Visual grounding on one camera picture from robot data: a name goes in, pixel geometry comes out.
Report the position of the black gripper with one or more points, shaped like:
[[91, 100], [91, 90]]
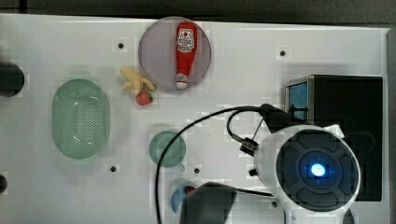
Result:
[[277, 119]]

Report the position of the black toaster oven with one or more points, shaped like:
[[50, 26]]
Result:
[[355, 104]]

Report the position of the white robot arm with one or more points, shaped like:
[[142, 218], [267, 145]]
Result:
[[311, 174]]

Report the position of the green cup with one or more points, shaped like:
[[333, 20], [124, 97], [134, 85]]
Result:
[[168, 149]]

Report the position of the small red toy in cup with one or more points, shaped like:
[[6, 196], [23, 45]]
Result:
[[189, 190]]

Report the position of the blue cup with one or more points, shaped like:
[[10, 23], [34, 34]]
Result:
[[178, 197]]

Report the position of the red ketchup bottle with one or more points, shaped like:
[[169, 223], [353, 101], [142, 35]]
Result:
[[186, 45]]

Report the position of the red toy strawberry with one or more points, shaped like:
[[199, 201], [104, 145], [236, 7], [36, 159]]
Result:
[[144, 98]]

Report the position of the grey round plate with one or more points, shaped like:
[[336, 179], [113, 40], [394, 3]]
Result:
[[157, 54]]

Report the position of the yellow toy banana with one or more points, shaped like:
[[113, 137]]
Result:
[[134, 82]]

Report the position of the green perforated colander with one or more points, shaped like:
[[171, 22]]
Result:
[[80, 119]]

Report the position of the black pot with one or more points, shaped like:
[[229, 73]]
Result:
[[11, 79]]

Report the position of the black cylinder holder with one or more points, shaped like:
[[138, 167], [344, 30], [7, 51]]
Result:
[[3, 184]]

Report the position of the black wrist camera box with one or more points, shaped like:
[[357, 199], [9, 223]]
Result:
[[249, 146]]

